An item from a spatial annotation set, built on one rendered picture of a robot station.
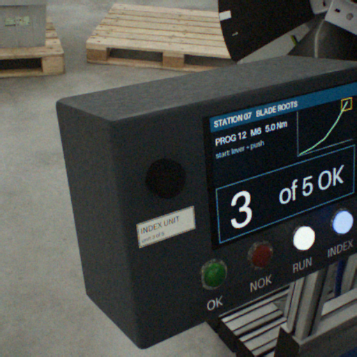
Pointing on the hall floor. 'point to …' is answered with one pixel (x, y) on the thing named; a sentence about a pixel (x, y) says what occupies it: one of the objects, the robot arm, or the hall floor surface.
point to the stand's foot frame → (255, 323)
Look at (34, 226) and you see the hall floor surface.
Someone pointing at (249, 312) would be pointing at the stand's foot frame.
